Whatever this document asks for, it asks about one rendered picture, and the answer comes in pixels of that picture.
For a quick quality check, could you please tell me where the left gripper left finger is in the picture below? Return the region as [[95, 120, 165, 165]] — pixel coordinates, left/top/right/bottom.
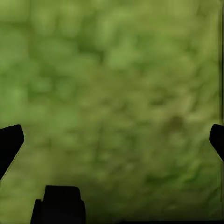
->
[[0, 124, 24, 180]]

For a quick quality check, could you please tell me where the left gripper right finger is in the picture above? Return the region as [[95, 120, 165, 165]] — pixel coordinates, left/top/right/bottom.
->
[[209, 124, 224, 161]]

